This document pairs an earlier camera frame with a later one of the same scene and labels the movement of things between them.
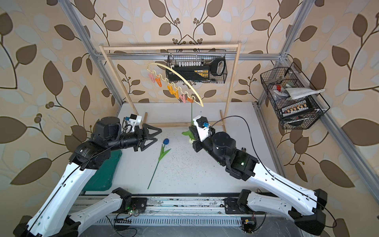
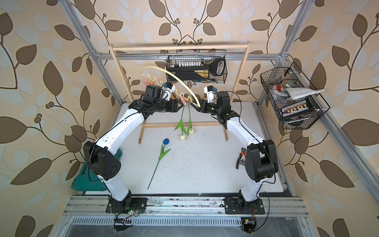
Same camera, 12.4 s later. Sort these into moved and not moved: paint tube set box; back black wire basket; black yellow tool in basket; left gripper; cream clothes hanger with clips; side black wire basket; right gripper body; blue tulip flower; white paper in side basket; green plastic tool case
Moved: left gripper; cream clothes hanger with clips; right gripper body
Not moved: paint tube set box; black yellow tool in basket; white paper in side basket; blue tulip flower; green plastic tool case; side black wire basket; back black wire basket
